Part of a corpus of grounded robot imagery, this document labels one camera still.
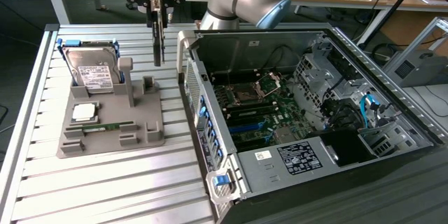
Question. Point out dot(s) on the green RAM stick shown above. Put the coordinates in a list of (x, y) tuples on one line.
[(101, 127)]

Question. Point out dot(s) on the black RAM slot bank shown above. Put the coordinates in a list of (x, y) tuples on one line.
[(248, 112), (234, 77)]

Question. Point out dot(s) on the grey metal disk bay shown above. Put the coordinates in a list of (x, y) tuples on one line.
[(392, 140)]

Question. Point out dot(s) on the blue slot retainer strip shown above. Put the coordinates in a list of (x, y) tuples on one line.
[(201, 111)]

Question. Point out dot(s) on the blue expansion slot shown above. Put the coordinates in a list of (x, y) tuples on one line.
[(244, 128)]

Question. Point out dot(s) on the blue plastic disk carrier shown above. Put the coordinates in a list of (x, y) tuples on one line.
[(70, 43)]

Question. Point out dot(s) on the black tripod pole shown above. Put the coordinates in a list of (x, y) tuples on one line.
[(390, 11)]

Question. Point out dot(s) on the perforated metal drive cage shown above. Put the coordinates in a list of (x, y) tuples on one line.
[(314, 77)]

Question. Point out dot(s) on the metal socket cover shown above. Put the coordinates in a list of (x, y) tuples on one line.
[(266, 85)]

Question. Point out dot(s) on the grey computer tower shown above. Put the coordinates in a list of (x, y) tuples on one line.
[(420, 72)]

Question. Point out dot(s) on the silver CPU chip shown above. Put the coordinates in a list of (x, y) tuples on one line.
[(84, 111)]

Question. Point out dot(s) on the white case label sticker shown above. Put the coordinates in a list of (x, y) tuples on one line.
[(253, 43)]

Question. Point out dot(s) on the grey chipset heatsink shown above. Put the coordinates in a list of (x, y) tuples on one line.
[(285, 134)]

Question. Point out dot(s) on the blue case latch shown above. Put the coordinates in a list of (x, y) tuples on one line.
[(220, 180)]

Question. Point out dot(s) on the green motherboard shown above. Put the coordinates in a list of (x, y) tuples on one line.
[(280, 103)]

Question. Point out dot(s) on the grey power supply unit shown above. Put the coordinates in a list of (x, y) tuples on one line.
[(265, 171)]

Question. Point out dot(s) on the open black PC case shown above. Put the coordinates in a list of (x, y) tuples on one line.
[(216, 51)]

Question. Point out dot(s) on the graphics card with metal bracket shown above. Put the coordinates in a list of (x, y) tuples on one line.
[(157, 40)]

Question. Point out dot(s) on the silver hard disk white label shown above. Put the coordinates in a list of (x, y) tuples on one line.
[(94, 74)]

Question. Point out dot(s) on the grey plastic parts rack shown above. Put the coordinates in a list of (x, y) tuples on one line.
[(104, 142)]

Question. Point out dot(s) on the aluminium profile frame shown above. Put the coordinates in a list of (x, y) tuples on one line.
[(425, 35)]

